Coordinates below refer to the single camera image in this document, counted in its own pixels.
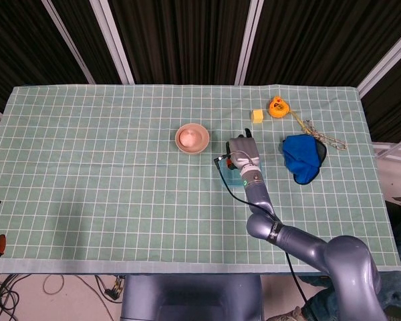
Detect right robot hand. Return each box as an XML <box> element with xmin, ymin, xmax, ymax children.
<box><xmin>225</xmin><ymin>127</ymin><xmax>259</xmax><ymax>171</ymax></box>

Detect blue translucent lid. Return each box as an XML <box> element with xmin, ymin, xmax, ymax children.
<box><xmin>219</xmin><ymin>156</ymin><xmax>263</xmax><ymax>187</ymax></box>

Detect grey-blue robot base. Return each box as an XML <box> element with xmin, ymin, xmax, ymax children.
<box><xmin>120</xmin><ymin>274</ymin><xmax>265</xmax><ymax>321</ymax></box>

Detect beige bowl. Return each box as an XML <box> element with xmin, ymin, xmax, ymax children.
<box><xmin>174</xmin><ymin>122</ymin><xmax>211</xmax><ymax>154</ymax></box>

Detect orange tape measure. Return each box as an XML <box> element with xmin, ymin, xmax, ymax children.
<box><xmin>267</xmin><ymin>96</ymin><xmax>305</xmax><ymax>130</ymax></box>

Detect blue cloth with black trim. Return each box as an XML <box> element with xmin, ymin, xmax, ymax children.
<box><xmin>281</xmin><ymin>134</ymin><xmax>327</xmax><ymax>185</ymax></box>

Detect green checkered tablecloth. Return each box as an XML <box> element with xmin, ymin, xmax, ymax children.
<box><xmin>0</xmin><ymin>83</ymin><xmax>401</xmax><ymax>275</ymax></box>

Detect black and yellow plug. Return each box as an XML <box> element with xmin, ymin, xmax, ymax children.
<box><xmin>105</xmin><ymin>276</ymin><xmax>125</xmax><ymax>300</ymax></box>

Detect black curtain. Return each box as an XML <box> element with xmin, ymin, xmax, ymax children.
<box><xmin>0</xmin><ymin>0</ymin><xmax>401</xmax><ymax>144</ymax></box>

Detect beige sneaker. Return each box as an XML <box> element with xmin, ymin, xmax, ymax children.
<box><xmin>265</xmin><ymin>306</ymin><xmax>305</xmax><ymax>321</ymax></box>

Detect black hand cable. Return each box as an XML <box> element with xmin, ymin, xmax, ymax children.
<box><xmin>213</xmin><ymin>153</ymin><xmax>311</xmax><ymax>308</ymax></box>

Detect tangled black floor cables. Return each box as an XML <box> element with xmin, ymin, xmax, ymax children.
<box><xmin>0</xmin><ymin>274</ymin><xmax>21</xmax><ymax>321</ymax></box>

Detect braided beige rope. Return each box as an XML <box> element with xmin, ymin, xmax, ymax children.
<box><xmin>300</xmin><ymin>119</ymin><xmax>348</xmax><ymax>150</ymax></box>

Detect thin black floor cable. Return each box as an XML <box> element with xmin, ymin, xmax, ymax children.
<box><xmin>76</xmin><ymin>274</ymin><xmax>114</xmax><ymax>321</ymax></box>

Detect white frame post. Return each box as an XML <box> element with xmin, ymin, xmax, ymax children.
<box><xmin>357</xmin><ymin>25</ymin><xmax>401</xmax><ymax>98</ymax></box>
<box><xmin>234</xmin><ymin>0</ymin><xmax>267</xmax><ymax>86</ymax></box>
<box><xmin>89</xmin><ymin>0</ymin><xmax>135</xmax><ymax>84</ymax></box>

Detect thin grey frame post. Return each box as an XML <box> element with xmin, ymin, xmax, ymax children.
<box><xmin>41</xmin><ymin>0</ymin><xmax>96</xmax><ymax>84</ymax></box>

